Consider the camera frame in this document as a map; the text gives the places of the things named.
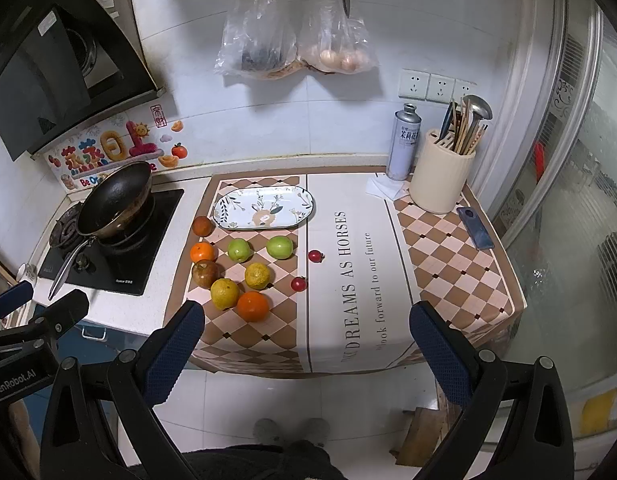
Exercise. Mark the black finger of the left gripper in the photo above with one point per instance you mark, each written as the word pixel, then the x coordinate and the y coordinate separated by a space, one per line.
pixel 52 322

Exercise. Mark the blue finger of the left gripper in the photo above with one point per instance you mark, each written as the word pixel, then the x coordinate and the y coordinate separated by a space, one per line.
pixel 15 297

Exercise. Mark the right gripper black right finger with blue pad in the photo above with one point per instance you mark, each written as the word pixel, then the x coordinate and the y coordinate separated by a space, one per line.
pixel 536 442

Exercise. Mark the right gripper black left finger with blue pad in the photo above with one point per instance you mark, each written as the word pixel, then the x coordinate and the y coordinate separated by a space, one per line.
pixel 77 441

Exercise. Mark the yellow citrus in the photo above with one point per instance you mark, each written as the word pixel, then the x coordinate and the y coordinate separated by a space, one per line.
pixel 257 276
pixel 224 293

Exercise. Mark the brown-red apple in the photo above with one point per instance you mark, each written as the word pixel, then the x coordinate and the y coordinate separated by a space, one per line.
pixel 204 273

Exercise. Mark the bright orange front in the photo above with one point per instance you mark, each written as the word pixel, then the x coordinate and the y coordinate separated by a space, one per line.
pixel 253 307

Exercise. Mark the orange tangerine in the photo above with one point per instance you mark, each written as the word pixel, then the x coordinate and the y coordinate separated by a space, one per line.
pixel 202 251

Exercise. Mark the green apple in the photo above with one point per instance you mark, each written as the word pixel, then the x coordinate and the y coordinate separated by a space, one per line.
pixel 239 250
pixel 280 247

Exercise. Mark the dark red-orange tangerine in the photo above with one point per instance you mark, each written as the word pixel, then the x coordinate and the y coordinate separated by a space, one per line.
pixel 202 226

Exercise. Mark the red cherry tomato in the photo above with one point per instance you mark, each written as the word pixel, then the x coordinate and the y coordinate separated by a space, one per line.
pixel 299 284
pixel 315 256

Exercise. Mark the black gas stove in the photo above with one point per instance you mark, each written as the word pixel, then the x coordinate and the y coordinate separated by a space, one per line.
pixel 121 263

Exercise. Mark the wooden stool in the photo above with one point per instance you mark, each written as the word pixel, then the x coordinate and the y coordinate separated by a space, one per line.
pixel 427 429

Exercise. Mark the black frying pan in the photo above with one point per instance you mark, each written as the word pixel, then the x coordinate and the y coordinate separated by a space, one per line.
pixel 111 206

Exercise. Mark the checkered horses table mat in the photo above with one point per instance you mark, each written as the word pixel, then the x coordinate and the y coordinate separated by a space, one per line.
pixel 381 257

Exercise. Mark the oval floral ceramic plate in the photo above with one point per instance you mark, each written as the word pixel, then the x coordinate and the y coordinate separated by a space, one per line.
pixel 256 209

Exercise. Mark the black range hood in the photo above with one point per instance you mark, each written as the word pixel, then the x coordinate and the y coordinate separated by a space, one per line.
pixel 66 63

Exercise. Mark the cream utensil holder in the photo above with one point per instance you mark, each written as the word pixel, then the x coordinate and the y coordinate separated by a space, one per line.
pixel 439 175

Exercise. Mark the white tissue paper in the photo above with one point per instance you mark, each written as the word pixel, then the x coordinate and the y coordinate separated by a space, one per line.
pixel 381 186

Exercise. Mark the bundle of chopsticks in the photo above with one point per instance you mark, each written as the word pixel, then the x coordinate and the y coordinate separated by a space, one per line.
pixel 460 125

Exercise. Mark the metal ladle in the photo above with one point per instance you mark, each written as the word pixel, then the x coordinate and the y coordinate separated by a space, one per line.
pixel 477 110

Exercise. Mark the plastic bag dark contents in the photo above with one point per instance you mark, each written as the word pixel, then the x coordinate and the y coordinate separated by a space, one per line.
pixel 259 41

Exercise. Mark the silver spray can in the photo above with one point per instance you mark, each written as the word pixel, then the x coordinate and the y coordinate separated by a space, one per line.
pixel 405 136

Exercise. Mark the plastic bag with eggs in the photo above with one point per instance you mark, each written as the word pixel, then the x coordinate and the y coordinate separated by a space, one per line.
pixel 334 41

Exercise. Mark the colourful wall sticker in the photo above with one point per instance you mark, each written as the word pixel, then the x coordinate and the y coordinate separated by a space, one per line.
pixel 81 161

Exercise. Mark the dark handled knife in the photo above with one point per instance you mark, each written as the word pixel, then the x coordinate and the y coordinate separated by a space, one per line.
pixel 447 121

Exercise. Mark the white wall socket strip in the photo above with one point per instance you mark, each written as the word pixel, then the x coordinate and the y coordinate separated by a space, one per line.
pixel 421 86

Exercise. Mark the sliding glass door frame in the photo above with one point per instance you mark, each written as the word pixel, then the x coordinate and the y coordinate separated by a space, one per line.
pixel 538 78

